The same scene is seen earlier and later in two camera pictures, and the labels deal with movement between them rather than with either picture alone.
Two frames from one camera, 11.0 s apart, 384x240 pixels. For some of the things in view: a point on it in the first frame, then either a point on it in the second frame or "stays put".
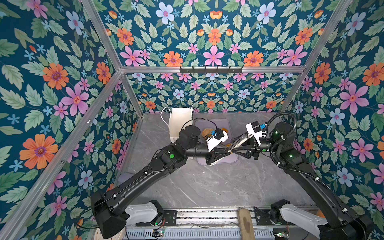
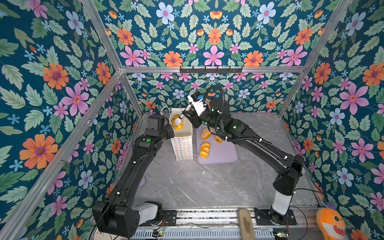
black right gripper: (253, 151) → (194, 119)
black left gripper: (216, 152) → (171, 132)
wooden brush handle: (246, 224) stays put
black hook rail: (210, 70) stays put
